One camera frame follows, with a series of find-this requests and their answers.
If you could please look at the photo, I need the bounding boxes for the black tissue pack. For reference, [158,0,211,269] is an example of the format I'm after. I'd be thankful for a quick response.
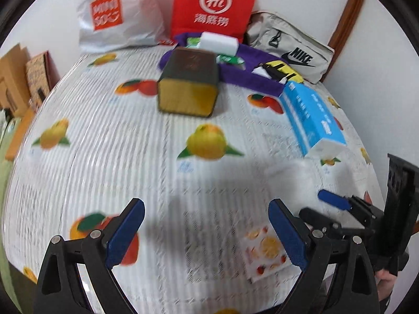
[157,47,219,118]

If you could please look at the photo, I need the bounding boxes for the brown wooden door frame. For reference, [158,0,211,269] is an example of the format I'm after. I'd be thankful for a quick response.
[327,0,368,53]

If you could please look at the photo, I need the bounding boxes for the patterned cardboard box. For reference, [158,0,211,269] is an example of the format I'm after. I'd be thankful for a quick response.
[25,51,60,109]

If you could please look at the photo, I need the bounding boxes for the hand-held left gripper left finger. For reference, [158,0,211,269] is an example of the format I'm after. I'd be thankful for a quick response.
[33,198,146,314]

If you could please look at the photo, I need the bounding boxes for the green and white tissue pack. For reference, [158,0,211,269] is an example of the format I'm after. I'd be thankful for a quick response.
[186,32,239,55]

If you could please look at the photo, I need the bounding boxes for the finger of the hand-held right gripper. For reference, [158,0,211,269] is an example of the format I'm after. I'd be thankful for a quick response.
[299,207,343,235]
[317,189,355,211]

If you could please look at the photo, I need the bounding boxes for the fruit print tissue packet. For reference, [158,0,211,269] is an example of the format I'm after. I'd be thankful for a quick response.
[239,224,297,284]

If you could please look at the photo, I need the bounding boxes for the blue tissue pack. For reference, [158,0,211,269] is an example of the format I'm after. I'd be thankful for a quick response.
[278,82,348,159]

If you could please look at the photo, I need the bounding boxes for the fruit print bed sheet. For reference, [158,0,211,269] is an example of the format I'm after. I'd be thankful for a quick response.
[3,46,388,314]

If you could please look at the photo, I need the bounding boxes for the purple cloth with yellow print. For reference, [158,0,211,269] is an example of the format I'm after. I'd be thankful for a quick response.
[160,32,306,98]

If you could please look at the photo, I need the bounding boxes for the brown cardboard boxes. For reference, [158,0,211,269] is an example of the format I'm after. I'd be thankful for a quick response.
[0,44,31,116]

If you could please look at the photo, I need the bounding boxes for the beige waist bag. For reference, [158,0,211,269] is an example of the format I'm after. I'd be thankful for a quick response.
[245,11,335,85]

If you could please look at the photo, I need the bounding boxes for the person's right hand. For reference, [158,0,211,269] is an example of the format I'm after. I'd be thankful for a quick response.
[374,267,399,301]

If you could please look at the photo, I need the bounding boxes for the olive green cloth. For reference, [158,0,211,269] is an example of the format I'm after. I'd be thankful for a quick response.
[0,109,21,269]

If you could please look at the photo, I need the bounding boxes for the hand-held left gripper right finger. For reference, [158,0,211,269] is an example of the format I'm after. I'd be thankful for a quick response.
[268,199,382,314]

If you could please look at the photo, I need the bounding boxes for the small green packet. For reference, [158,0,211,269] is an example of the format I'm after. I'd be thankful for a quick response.
[216,55,246,68]

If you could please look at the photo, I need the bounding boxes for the white plastic bag orange logo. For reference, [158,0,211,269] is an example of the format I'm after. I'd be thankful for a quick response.
[78,0,168,53]

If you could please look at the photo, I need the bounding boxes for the red paper bag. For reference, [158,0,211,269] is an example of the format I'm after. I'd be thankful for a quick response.
[170,0,261,45]

